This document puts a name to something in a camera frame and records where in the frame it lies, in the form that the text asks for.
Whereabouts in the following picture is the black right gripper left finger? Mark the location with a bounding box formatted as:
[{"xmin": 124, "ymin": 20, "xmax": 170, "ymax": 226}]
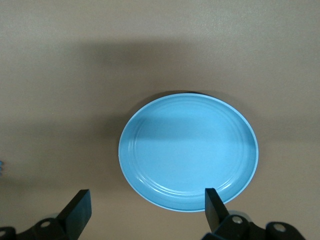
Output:
[{"xmin": 0, "ymin": 189, "xmax": 92, "ymax": 240}]

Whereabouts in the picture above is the blue plate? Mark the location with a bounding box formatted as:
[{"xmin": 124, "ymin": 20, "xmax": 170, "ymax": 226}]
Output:
[{"xmin": 117, "ymin": 92, "xmax": 260, "ymax": 213}]

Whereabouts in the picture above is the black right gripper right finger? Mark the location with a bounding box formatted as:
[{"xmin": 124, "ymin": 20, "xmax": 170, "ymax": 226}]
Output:
[{"xmin": 204, "ymin": 187, "xmax": 308, "ymax": 240}]

